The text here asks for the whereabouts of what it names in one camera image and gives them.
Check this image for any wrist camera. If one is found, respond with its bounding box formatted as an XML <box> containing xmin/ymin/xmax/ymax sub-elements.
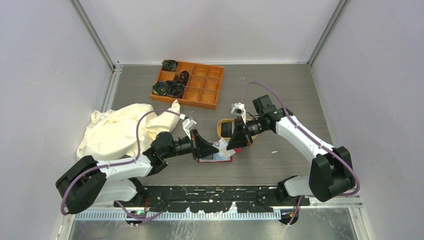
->
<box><xmin>181</xmin><ymin>115</ymin><xmax>197</xmax><ymax>140</ymax></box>
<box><xmin>230</xmin><ymin>102</ymin><xmax>247</xmax><ymax>123</ymax></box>

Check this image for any large black rolled belt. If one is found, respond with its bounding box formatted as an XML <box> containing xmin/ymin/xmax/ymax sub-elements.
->
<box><xmin>164</xmin><ymin>81</ymin><xmax>186</xmax><ymax>99</ymax></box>

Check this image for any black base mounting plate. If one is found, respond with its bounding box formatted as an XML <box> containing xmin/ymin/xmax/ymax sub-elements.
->
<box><xmin>121</xmin><ymin>185</ymin><xmax>299</xmax><ymax>214</ymax></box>

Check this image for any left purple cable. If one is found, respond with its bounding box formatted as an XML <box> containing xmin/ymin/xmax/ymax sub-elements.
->
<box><xmin>60</xmin><ymin>109</ymin><xmax>188</xmax><ymax>227</ymax></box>

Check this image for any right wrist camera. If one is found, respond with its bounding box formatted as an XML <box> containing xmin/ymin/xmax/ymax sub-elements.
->
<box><xmin>230</xmin><ymin>102</ymin><xmax>247</xmax><ymax>123</ymax></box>

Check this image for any green rolled belt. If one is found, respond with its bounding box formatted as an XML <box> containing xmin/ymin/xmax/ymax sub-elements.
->
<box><xmin>152</xmin><ymin>81</ymin><xmax>167</xmax><ymax>97</ymax></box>

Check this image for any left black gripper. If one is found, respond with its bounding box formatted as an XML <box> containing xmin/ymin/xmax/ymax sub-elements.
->
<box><xmin>162</xmin><ymin>128</ymin><xmax>219</xmax><ymax>160</ymax></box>

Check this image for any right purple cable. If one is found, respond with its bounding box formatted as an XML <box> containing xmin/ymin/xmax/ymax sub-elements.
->
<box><xmin>241</xmin><ymin>81</ymin><xmax>361</xmax><ymax>226</ymax></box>

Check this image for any dark rolled belt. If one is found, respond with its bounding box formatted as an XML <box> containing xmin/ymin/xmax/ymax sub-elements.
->
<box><xmin>161</xmin><ymin>59</ymin><xmax>178</xmax><ymax>72</ymax></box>
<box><xmin>174</xmin><ymin>70</ymin><xmax>190</xmax><ymax>85</ymax></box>

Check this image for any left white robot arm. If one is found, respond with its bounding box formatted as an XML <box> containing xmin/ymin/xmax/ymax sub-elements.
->
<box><xmin>55</xmin><ymin>129</ymin><xmax>219</xmax><ymax>216</ymax></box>

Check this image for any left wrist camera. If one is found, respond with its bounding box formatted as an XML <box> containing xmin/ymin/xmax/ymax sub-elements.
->
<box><xmin>181</xmin><ymin>115</ymin><xmax>197</xmax><ymax>140</ymax></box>

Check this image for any red card holder wallet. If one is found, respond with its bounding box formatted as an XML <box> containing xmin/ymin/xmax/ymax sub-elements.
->
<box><xmin>197</xmin><ymin>148</ymin><xmax>241</xmax><ymax>163</ymax></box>

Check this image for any orange compartment organizer tray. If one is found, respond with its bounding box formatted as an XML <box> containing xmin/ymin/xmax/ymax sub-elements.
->
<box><xmin>150</xmin><ymin>60</ymin><xmax>225</xmax><ymax>110</ymax></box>

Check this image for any dark rolled belt top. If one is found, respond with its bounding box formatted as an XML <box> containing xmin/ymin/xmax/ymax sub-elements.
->
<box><xmin>161</xmin><ymin>59</ymin><xmax>178</xmax><ymax>72</ymax></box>

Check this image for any purple cable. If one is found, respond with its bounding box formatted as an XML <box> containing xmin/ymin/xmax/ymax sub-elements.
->
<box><xmin>241</xmin><ymin>81</ymin><xmax>361</xmax><ymax>226</ymax></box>
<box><xmin>60</xmin><ymin>109</ymin><xmax>188</xmax><ymax>227</ymax></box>

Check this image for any cream cloth bag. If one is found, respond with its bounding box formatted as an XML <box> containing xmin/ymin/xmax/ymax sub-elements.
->
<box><xmin>76</xmin><ymin>103</ymin><xmax>179</xmax><ymax>161</ymax></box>

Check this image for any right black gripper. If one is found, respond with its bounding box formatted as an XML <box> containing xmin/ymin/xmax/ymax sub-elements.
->
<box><xmin>226</xmin><ymin>115</ymin><xmax>269</xmax><ymax>151</ymax></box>

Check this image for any white credit card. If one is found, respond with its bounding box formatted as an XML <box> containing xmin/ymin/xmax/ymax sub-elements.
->
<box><xmin>218</xmin><ymin>138</ymin><xmax>236</xmax><ymax>160</ymax></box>

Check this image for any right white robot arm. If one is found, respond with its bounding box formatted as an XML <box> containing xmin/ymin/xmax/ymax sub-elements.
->
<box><xmin>226</xmin><ymin>95</ymin><xmax>359</xmax><ymax>206</ymax></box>

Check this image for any tan oval tray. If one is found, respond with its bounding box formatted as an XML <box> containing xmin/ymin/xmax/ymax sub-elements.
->
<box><xmin>217</xmin><ymin>116</ymin><xmax>263</xmax><ymax>145</ymax></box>

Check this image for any dark rolled belt middle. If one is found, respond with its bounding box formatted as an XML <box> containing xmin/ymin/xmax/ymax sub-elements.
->
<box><xmin>174</xmin><ymin>70</ymin><xmax>190</xmax><ymax>85</ymax></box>

